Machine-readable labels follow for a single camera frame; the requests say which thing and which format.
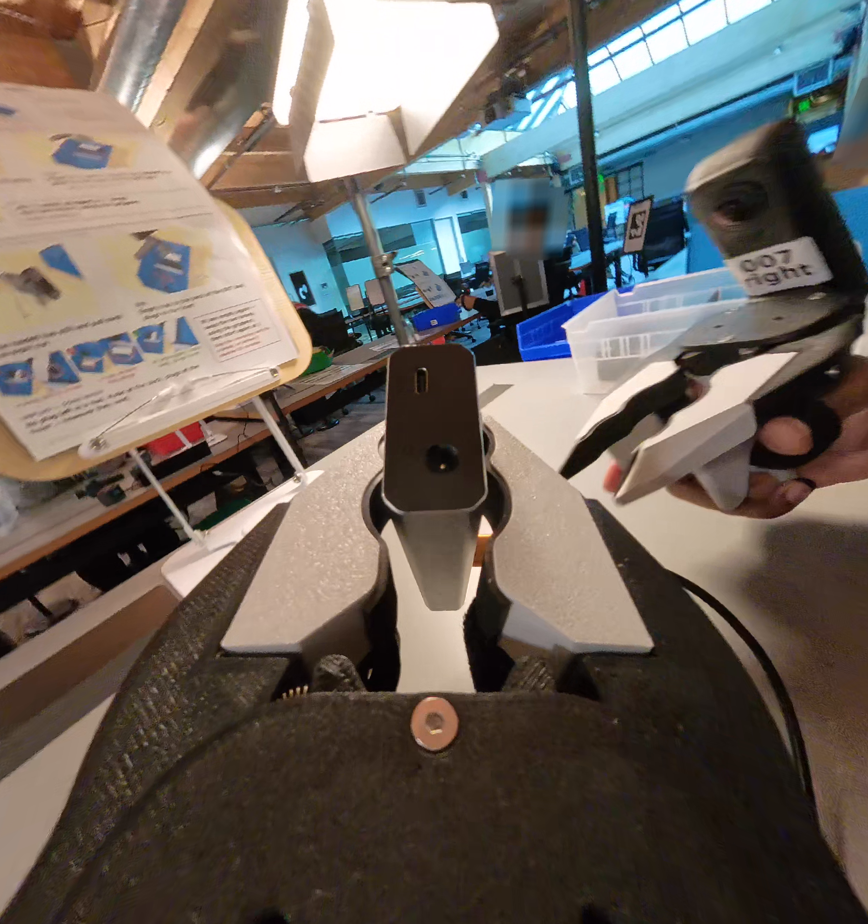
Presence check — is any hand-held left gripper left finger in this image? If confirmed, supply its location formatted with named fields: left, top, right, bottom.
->
left=219, top=430, right=400, bottom=681

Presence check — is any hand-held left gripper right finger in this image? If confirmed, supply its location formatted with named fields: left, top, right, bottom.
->
left=466, top=417, right=656, bottom=688

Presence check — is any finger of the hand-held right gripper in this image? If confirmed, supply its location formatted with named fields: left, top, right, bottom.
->
left=559, top=359, right=711, bottom=479
left=613, top=351, right=801, bottom=506

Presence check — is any clear plastic bin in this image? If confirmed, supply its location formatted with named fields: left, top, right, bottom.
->
left=562, top=269, right=756, bottom=396

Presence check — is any black usb hub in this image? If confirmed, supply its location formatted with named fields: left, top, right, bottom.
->
left=382, top=344, right=490, bottom=612

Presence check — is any orange plug black usb cable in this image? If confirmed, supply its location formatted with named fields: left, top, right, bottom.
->
left=683, top=581, right=816, bottom=802

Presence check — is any person's right hand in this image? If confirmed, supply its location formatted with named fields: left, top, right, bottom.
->
left=603, top=357, right=868, bottom=521

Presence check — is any white document stand wooden board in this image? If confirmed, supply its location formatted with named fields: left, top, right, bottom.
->
left=0, top=79, right=327, bottom=600

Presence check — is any black white marker sign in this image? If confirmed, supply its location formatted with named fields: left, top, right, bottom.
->
left=622, top=196, right=655, bottom=255

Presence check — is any grey tablet on stand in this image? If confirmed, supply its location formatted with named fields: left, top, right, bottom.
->
left=490, top=250, right=549, bottom=317

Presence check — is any wooden edged work table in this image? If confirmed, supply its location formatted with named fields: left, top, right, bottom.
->
left=0, top=318, right=478, bottom=600

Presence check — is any laminated instruction sheet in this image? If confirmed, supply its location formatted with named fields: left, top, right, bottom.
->
left=0, top=81, right=299, bottom=462

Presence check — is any white softbox light on stand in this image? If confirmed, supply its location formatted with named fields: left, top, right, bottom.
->
left=271, top=0, right=501, bottom=347

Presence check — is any silver air duct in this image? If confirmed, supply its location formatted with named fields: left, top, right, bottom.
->
left=95, top=0, right=226, bottom=156

